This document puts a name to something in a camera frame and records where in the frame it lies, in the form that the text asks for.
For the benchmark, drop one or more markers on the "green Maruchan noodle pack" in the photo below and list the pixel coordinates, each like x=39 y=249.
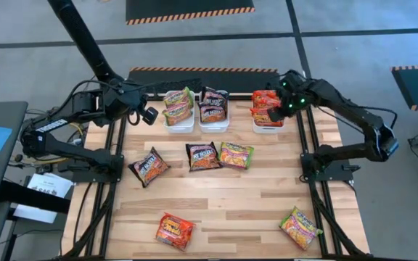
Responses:
x=236 y=156
x=178 y=97
x=299 y=228
x=177 y=114

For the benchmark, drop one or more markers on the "black camera stand pole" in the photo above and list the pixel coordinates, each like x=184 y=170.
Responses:
x=82 y=40

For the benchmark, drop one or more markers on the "black round knob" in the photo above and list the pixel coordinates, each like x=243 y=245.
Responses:
x=18 y=158

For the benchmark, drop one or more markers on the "white plain paper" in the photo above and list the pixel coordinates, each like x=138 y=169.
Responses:
x=35 y=214

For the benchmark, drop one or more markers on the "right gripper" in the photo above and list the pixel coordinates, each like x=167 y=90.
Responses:
x=294 y=92

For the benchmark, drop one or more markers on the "white printed paper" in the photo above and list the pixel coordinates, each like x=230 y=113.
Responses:
x=49 y=185

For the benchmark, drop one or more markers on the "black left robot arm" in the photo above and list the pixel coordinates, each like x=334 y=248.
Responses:
x=51 y=126

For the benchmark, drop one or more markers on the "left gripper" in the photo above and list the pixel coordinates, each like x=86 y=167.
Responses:
x=131 y=101

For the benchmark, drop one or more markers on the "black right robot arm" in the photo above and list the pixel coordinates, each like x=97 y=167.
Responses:
x=350 y=108

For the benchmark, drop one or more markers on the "white plastic bin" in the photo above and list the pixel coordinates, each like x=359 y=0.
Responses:
x=178 y=129
x=214 y=128
x=267 y=129

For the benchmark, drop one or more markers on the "black desk leg bar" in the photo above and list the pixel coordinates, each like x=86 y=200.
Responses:
x=31 y=197

